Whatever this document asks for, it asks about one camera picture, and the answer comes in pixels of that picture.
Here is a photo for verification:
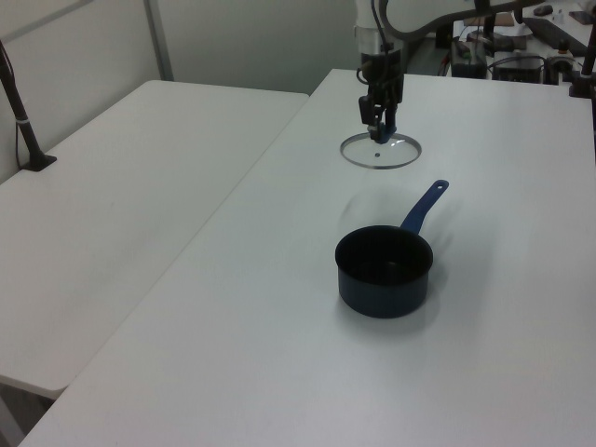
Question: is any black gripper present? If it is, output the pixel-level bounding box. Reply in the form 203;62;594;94
356;50;405;141

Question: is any glass lid with blue knob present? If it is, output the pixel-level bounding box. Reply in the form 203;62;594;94
339;122;423;170

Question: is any dark blue saucepan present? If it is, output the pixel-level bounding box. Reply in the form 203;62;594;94
333;179;451;319

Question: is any black box with green light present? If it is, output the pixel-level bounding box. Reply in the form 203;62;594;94
450;36;488;78

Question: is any black stand with round base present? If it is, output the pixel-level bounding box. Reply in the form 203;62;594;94
467;7;517;53

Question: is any black electronics unit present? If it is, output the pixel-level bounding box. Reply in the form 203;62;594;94
493;55;547;84

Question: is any black keyboard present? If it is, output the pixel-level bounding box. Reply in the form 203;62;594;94
523;17;590;48

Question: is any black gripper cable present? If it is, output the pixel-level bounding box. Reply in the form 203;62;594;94
369;0;397;89

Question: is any black clamped camera pole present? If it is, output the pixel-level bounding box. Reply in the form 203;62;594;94
568;27;596;100

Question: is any grey metal partition post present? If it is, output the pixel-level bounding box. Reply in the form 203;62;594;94
142;0;175;82

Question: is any black camera pole with base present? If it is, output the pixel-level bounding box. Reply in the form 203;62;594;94
0;39;58;172

